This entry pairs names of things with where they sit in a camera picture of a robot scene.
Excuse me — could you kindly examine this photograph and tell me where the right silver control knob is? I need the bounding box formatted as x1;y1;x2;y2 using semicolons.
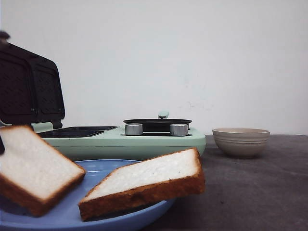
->
170;124;188;137

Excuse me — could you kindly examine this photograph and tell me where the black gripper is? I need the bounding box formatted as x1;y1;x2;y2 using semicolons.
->
0;30;11;46

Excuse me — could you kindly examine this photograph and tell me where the black round frying pan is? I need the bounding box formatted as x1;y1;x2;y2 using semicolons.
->
123;118;192;132

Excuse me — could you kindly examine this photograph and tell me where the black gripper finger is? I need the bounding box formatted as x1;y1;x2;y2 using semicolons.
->
0;137;5;154

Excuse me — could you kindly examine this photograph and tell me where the beige ceramic bowl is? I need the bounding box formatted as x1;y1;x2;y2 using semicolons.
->
212;128;270;158

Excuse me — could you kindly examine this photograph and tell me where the left silver control knob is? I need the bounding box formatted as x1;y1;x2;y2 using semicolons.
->
125;123;143;136

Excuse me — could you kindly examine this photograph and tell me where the white bread slice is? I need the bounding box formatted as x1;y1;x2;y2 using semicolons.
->
0;126;86;217
78;148;205;221

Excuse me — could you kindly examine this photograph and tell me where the mint green pan handle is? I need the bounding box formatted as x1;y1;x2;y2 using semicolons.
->
157;110;169;119

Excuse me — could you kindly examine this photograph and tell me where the silver control knob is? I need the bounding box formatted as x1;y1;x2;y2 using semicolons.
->
170;124;188;137
125;123;143;136

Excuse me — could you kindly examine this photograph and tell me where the breakfast maker hinged lid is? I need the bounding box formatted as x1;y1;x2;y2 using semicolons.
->
0;43;65;128

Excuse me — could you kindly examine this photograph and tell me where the blue plate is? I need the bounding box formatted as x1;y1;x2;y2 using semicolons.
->
0;159;174;231

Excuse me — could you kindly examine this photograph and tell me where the mint green breakfast maker base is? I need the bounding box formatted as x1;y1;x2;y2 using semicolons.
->
32;122;206;161

